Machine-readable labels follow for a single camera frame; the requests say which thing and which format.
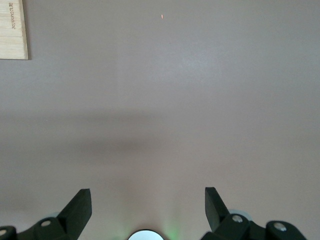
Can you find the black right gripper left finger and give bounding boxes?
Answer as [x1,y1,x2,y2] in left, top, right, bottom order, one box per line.
[0,188,92,240]

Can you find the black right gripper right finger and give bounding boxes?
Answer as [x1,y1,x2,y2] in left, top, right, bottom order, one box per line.
[202,186,308,240]

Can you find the bamboo cutting board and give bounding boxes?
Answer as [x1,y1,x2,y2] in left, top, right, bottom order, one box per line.
[0,0,29,61]

